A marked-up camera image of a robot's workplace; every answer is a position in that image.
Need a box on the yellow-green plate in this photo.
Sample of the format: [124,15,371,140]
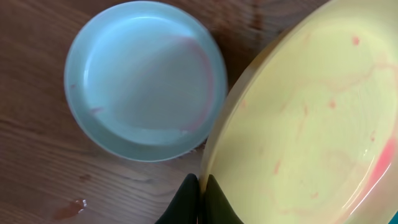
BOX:
[200,0,397,224]

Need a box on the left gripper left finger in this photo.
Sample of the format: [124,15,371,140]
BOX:
[155,174,199,224]

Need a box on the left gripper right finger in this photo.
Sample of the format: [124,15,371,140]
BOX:
[203,175,243,224]

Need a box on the light blue plate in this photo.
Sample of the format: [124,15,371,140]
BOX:
[64,1,228,162]

